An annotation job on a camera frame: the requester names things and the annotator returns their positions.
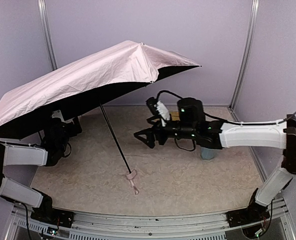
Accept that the pink umbrella black lining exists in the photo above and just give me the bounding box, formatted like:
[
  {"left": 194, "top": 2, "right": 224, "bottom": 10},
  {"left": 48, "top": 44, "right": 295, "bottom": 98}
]
[{"left": 0, "top": 40, "right": 198, "bottom": 145}]

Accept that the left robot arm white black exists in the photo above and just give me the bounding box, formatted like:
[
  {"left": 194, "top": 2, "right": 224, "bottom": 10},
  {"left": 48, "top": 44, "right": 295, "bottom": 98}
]
[{"left": 0, "top": 117, "right": 82, "bottom": 215}]

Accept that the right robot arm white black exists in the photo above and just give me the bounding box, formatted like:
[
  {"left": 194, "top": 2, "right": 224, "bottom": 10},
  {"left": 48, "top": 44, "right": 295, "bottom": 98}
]
[{"left": 134, "top": 97, "right": 296, "bottom": 214}]

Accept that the woven bamboo tray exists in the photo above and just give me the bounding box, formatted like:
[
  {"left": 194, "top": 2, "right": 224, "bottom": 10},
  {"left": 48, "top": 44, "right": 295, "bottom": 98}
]
[{"left": 170, "top": 112, "right": 180, "bottom": 121}]

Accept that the light blue mug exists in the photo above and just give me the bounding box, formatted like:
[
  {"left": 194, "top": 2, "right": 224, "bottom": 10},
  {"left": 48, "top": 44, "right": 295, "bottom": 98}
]
[{"left": 200, "top": 147, "right": 216, "bottom": 161}]

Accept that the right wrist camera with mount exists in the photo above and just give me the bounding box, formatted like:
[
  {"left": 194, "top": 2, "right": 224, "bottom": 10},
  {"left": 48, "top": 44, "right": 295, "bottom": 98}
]
[{"left": 146, "top": 97, "right": 172, "bottom": 127}]

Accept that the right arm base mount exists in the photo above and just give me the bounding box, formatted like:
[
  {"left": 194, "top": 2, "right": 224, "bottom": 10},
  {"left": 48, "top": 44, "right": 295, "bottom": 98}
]
[{"left": 226, "top": 208, "right": 270, "bottom": 228}]

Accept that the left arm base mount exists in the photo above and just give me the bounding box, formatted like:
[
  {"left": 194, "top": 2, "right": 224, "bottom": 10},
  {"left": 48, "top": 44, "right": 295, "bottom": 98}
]
[{"left": 31, "top": 208, "right": 74, "bottom": 228}]

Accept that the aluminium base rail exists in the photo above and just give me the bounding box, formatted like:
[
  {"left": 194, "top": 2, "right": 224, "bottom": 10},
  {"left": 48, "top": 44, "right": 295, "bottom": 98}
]
[{"left": 3, "top": 198, "right": 296, "bottom": 240}]

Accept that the right metal frame post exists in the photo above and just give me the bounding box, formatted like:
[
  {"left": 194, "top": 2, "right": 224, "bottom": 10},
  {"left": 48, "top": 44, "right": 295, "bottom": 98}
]
[{"left": 229, "top": 0, "right": 259, "bottom": 112}]

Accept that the metal frame post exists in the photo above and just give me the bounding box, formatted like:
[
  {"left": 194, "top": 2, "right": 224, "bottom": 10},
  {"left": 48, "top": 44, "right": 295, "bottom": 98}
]
[
  {"left": 38, "top": 0, "right": 58, "bottom": 71},
  {"left": 229, "top": 0, "right": 259, "bottom": 112}
]

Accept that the left metal frame post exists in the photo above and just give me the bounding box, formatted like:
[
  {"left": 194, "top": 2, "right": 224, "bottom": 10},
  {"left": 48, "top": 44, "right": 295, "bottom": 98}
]
[{"left": 38, "top": 0, "right": 58, "bottom": 71}]

